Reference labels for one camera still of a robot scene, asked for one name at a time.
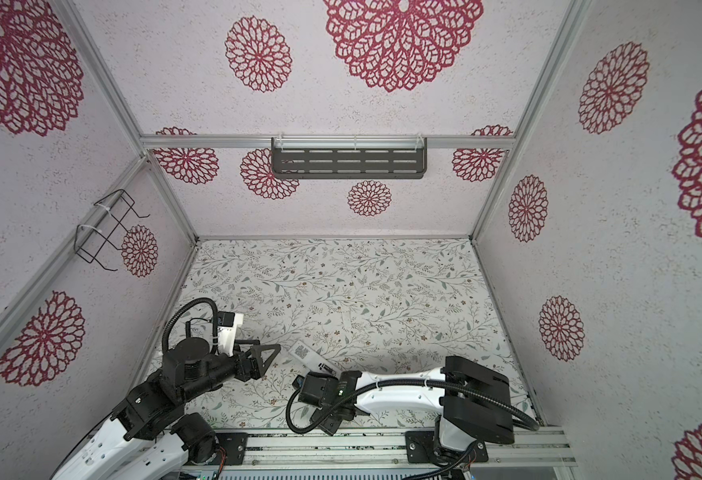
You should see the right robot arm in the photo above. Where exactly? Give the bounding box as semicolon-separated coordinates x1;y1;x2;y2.
288;356;518;451

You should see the dark grey wall shelf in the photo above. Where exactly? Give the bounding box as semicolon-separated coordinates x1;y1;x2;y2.
270;137;428;180

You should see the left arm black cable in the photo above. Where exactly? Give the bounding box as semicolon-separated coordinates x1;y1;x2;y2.
160;297;221;355

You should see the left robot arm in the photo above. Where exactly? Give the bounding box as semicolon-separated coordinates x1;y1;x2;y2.
53;337;281;479

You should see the black wire wall rack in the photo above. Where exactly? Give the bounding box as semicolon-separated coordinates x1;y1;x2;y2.
73;189;150;272

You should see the white remote control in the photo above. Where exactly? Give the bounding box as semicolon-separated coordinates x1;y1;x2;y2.
288;341;341;378

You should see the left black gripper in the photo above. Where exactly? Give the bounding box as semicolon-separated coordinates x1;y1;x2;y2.
184;340;281;404

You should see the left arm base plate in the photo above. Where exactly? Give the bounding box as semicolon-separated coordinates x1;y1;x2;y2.
212;432;249;467

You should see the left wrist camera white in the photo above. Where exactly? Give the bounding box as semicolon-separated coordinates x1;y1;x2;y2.
216;311;245;356

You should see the aluminium front rail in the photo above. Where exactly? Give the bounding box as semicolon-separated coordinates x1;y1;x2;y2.
71;427;579;472

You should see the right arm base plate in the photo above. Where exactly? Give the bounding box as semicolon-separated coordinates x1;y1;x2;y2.
404;430;475;466

